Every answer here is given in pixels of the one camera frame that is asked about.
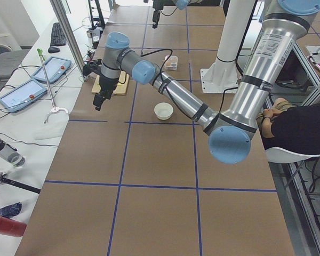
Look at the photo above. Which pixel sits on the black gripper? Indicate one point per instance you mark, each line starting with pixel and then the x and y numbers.
pixel 156 15
pixel 106 84

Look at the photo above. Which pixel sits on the clear plastic egg box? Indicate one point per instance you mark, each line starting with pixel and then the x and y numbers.
pixel 171 62

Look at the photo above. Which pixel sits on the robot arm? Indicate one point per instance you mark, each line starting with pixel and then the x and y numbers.
pixel 231 131
pixel 179 5

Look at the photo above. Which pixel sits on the wooden cutting board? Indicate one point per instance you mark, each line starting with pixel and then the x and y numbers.
pixel 121 86

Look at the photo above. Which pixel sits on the reach grabber stick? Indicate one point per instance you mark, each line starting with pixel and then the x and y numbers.
pixel 55 109

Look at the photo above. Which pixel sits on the far blue teach pendant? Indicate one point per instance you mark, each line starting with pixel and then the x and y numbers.
pixel 55 68

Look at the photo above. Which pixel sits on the blue teach pendant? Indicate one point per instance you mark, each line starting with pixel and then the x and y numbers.
pixel 22 96
pixel 55 68

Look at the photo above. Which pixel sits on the white bowl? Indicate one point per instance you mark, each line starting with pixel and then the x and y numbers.
pixel 163 111

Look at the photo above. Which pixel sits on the near blue teach pendant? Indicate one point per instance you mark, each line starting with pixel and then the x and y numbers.
pixel 22 96

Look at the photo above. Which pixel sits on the black computer mouse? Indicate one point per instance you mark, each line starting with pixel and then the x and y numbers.
pixel 53 49

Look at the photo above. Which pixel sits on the black keyboard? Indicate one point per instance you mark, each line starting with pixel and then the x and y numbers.
pixel 57 36

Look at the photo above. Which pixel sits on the clear water bottle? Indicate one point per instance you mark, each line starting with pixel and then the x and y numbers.
pixel 10 154

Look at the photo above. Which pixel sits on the red bottle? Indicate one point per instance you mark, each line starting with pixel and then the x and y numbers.
pixel 11 227

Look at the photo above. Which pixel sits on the white chair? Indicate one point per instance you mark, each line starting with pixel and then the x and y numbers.
pixel 282 156

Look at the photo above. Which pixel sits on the seated person black shirt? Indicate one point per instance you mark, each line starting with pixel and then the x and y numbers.
pixel 294 128

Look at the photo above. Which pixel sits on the aluminium frame post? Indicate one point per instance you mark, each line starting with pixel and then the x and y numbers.
pixel 61 16

